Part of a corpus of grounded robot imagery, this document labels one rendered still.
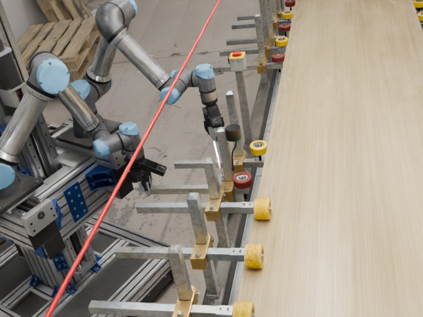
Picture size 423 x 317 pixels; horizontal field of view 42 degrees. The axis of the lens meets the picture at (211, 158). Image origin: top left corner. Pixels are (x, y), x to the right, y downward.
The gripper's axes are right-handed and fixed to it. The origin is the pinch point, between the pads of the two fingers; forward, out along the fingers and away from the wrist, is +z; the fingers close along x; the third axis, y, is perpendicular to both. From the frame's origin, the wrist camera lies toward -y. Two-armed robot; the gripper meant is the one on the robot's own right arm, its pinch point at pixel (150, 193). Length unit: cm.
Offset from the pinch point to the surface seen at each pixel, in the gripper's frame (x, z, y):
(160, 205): 25.3, -13.4, -14.4
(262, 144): -25, -8, -48
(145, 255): 51, -12, -16
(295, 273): 53, -7, -68
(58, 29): -346, 38, 217
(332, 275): 54, -7, -80
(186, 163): -23.5, 0.6, -11.0
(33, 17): -399, 39, 275
